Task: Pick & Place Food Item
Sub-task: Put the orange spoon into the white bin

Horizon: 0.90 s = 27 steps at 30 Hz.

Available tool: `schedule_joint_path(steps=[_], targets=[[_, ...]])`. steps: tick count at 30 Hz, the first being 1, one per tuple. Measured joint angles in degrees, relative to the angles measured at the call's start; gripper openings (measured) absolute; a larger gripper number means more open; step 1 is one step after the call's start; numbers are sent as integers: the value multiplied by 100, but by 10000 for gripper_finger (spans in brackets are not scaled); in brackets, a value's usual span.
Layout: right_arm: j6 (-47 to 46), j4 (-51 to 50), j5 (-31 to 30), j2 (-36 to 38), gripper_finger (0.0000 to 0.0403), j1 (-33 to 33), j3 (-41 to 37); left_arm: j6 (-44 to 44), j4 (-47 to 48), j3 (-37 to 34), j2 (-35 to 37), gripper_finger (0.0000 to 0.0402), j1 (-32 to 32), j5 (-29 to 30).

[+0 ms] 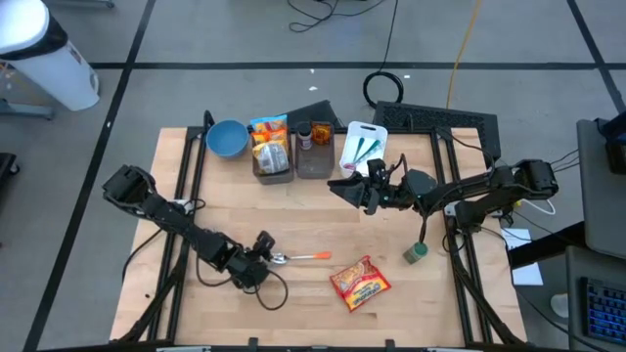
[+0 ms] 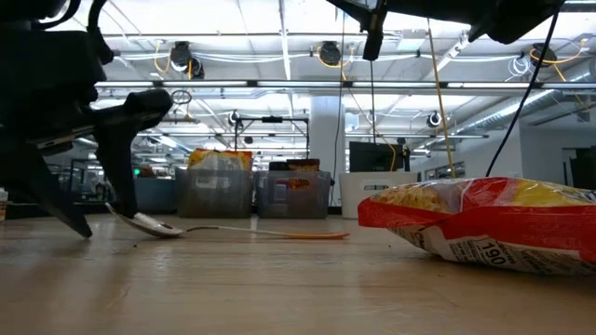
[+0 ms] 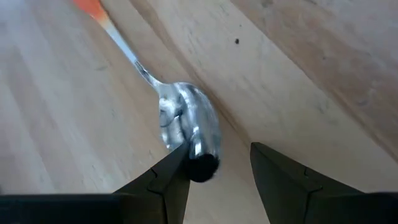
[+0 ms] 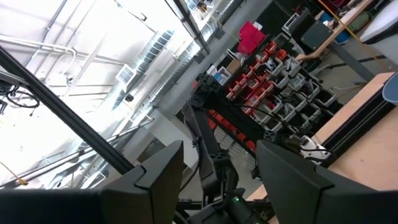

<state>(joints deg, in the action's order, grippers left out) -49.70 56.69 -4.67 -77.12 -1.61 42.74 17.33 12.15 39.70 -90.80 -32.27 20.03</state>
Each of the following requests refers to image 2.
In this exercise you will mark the grey translucent bin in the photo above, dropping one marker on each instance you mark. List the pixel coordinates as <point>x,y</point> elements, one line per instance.
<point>293,200</point>
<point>214,195</point>

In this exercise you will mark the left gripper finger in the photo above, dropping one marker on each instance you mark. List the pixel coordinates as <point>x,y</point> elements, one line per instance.
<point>42,191</point>
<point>123,153</point>

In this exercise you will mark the large black monitor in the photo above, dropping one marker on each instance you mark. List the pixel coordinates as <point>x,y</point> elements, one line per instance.
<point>375,158</point>

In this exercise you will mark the red ramen packet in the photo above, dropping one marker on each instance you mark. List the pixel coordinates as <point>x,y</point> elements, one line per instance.
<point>489,223</point>

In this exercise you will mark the black-lidded spice jar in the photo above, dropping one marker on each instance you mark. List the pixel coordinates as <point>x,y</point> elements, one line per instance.
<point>278,166</point>

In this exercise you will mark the white pillar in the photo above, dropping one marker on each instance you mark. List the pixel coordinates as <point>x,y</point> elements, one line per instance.
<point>326,139</point>

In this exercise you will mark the blue plastic bowl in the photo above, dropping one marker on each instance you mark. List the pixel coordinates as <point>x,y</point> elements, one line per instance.
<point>156,195</point>

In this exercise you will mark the black aluminium table frame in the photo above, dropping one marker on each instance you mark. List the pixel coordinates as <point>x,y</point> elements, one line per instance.
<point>28,210</point>

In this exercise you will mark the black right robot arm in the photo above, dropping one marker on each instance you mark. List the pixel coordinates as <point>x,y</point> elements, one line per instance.
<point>465,11</point>

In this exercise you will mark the taco seasoning mix packet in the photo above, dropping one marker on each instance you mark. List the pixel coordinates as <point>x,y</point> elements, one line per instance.
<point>303,164</point>

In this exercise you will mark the white plastic bin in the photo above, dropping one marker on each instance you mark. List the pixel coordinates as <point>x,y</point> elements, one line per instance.
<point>358,195</point>

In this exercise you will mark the yellow creamy chicken ramen packet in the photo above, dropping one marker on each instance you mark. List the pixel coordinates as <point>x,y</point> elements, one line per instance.
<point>219,163</point>

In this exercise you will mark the black gantry frame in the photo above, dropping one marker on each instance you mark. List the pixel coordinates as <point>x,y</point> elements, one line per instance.
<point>272,119</point>

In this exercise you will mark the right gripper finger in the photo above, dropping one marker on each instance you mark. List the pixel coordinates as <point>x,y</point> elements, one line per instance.
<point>347,5</point>

